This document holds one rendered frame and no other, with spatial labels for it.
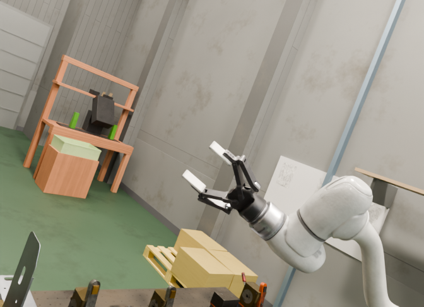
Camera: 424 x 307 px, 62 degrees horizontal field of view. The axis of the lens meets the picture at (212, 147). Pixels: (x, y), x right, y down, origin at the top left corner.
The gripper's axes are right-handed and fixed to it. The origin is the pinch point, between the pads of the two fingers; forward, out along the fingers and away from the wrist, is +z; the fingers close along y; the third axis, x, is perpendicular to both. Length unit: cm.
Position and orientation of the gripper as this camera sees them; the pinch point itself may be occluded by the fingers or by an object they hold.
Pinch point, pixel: (200, 162)
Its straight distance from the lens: 92.1
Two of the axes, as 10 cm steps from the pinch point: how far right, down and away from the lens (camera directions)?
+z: -7.5, -6.6, -0.6
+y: -5.5, 5.7, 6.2
